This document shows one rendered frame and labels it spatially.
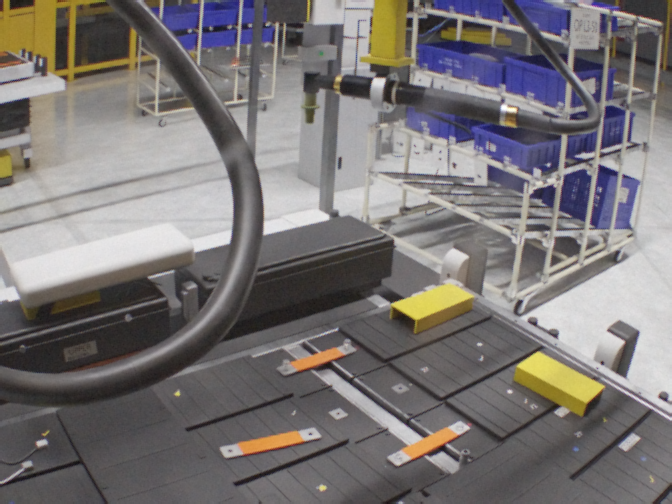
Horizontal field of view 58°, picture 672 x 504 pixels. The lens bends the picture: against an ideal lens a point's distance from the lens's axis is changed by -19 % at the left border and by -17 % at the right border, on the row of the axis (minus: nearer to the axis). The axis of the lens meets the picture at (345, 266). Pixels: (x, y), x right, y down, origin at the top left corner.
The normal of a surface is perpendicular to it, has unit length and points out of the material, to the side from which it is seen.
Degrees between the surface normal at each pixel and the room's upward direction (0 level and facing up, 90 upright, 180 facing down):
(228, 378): 0
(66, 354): 90
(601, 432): 0
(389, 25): 90
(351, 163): 90
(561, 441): 0
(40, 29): 90
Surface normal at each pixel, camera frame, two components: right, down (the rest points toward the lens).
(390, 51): -0.44, 0.36
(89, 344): 0.61, 0.37
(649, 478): 0.06, -0.90
